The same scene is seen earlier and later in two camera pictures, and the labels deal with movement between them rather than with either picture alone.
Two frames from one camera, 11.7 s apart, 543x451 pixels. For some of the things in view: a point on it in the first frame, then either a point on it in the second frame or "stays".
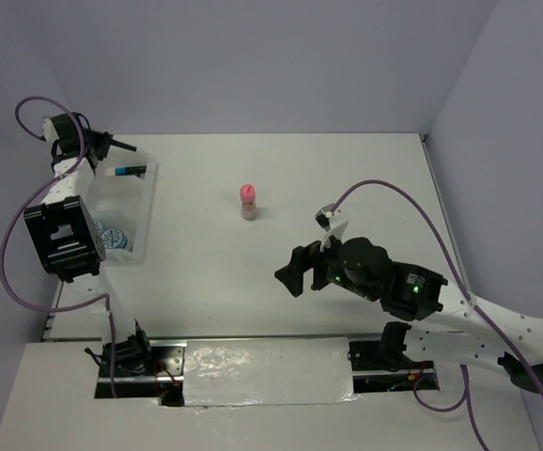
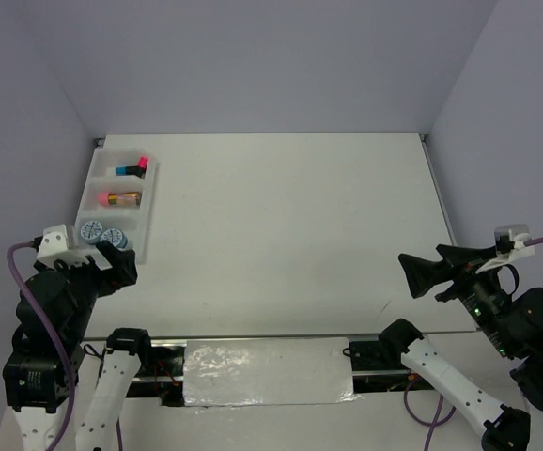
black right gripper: (302, 258) to (419, 271)
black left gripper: (103, 142) to (124, 269)
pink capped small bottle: (247, 196) to (128, 198)
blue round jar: (114, 238) stays
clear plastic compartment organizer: (121, 202) stays
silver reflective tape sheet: (270, 371) stays
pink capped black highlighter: (122, 145) to (143, 165)
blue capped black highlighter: (138, 170) stays
